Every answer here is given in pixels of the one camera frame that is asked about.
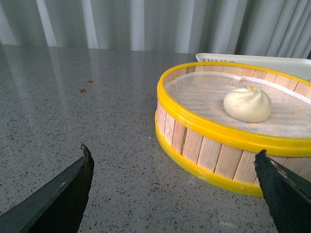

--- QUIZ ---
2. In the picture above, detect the white rectangular tray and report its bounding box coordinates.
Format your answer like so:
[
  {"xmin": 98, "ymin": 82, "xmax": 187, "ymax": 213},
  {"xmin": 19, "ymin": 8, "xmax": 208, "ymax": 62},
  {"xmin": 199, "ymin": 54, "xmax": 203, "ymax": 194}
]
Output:
[{"xmin": 196, "ymin": 53, "xmax": 311, "ymax": 81}]

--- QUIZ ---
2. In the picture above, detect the wooden steamer with yellow rims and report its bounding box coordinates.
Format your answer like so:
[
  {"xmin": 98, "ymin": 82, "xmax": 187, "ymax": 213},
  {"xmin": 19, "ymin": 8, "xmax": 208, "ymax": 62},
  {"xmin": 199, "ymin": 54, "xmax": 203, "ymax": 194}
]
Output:
[{"xmin": 155, "ymin": 62, "xmax": 311, "ymax": 197}]

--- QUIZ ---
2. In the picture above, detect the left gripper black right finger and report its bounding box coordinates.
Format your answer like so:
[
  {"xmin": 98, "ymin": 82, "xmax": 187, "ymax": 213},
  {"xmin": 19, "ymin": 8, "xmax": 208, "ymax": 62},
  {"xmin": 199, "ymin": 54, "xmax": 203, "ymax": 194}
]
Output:
[{"xmin": 254, "ymin": 150, "xmax": 311, "ymax": 233}]

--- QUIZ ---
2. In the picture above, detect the white mesh steamer liner cloth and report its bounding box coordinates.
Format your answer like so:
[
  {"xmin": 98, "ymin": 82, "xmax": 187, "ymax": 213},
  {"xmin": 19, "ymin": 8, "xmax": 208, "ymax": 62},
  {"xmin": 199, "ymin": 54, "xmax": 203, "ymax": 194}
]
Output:
[{"xmin": 165, "ymin": 72, "xmax": 311, "ymax": 138}]

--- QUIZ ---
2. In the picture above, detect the white steamed bun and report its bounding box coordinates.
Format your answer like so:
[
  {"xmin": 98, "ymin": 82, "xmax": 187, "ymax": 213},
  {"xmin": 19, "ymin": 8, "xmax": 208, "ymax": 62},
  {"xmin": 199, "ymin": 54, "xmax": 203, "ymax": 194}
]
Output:
[{"xmin": 223, "ymin": 86, "xmax": 272, "ymax": 123}]

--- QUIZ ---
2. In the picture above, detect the grey pleated curtain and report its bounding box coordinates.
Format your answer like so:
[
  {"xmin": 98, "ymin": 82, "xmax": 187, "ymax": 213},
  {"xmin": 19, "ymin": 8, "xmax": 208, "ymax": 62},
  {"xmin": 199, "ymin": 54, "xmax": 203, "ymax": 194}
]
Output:
[{"xmin": 0, "ymin": 0, "xmax": 311, "ymax": 58}]

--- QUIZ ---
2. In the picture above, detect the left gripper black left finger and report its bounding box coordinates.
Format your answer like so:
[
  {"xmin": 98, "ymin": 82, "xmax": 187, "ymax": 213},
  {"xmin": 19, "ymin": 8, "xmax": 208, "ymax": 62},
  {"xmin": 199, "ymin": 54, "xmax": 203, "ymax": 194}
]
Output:
[{"xmin": 0, "ymin": 144, "xmax": 94, "ymax": 233}]

